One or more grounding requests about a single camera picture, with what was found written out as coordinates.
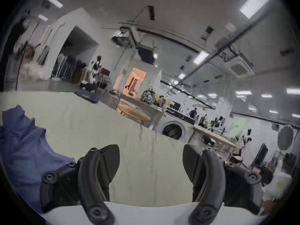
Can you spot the long wooden table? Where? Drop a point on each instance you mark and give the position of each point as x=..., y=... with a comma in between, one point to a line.
x=215, y=137

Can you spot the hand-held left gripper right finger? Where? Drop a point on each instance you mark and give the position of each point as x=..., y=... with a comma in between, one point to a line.
x=208, y=179

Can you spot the bed with pale green sheet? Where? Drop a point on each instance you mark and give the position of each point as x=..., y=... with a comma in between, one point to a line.
x=131, y=146

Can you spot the camouflage backpack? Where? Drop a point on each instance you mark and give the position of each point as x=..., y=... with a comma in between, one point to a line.
x=148, y=95

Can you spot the dark blue cloth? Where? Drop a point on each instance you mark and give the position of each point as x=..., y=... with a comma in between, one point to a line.
x=88, y=95

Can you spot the dark blue shirt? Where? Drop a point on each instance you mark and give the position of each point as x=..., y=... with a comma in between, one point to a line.
x=21, y=153

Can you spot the white humanoid robot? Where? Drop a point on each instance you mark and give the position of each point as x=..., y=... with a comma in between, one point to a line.
x=95, y=68

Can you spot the round wooden table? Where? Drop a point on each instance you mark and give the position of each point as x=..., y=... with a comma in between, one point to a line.
x=134, y=113

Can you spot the white washing machine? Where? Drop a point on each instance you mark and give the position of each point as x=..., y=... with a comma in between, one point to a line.
x=173, y=128

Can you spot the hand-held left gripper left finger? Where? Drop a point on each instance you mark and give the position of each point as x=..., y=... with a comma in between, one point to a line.
x=93, y=172

